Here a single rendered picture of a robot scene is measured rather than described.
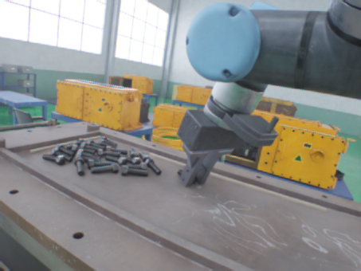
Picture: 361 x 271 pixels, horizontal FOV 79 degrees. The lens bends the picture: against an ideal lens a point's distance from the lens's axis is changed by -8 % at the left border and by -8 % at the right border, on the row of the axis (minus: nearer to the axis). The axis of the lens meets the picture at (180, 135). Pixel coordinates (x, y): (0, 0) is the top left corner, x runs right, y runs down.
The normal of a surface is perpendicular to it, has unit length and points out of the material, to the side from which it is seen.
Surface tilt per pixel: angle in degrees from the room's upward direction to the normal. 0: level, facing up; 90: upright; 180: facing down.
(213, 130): 111
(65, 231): 0
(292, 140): 90
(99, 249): 0
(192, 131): 90
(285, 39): 87
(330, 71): 121
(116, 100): 90
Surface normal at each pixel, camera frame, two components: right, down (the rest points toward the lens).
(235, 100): -0.27, 0.44
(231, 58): -0.55, 0.27
